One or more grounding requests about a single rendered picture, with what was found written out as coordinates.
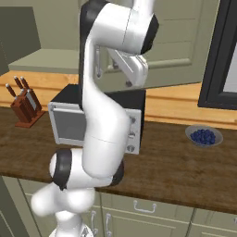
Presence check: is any wooden knife block with knives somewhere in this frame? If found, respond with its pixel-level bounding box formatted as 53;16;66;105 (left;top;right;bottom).
5;75;46;129

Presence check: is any olive drawer front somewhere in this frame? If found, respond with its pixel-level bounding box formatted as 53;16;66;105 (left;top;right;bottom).
99;192;196;222
192;206;237;229

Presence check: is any olive wall cabinet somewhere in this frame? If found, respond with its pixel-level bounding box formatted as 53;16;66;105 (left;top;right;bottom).
7;0;83;75

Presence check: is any black and silver toaster oven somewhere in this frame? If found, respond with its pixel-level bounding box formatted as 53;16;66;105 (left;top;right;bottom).
47;83;147;156

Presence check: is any grey bowl of blueberries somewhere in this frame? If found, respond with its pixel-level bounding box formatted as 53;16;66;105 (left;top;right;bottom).
184;124;224;148

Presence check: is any dark olive cabinet door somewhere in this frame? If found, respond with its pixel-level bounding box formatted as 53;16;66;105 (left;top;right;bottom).
0;6;42;77

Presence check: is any black window frame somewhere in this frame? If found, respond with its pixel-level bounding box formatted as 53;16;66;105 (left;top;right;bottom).
197;0;237;111

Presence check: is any olive cabinet door with panels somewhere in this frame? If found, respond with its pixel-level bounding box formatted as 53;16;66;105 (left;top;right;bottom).
92;0;221;93

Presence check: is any silver base cabinet door handle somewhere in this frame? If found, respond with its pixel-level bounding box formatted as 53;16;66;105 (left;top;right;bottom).
104;212;113;237
90;209;100;237

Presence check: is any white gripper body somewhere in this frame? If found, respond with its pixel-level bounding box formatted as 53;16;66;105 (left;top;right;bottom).
106;47;149;89

